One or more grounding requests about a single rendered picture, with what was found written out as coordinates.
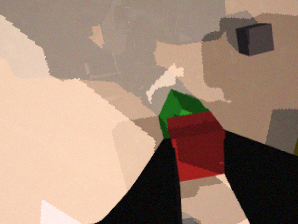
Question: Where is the green block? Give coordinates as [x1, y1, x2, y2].
[161, 96, 210, 139]
[158, 88, 205, 129]

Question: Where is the red block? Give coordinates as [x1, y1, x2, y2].
[166, 111, 225, 181]

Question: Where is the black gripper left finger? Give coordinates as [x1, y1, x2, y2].
[94, 139, 182, 224]

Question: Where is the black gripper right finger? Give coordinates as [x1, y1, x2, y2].
[223, 129, 298, 224]

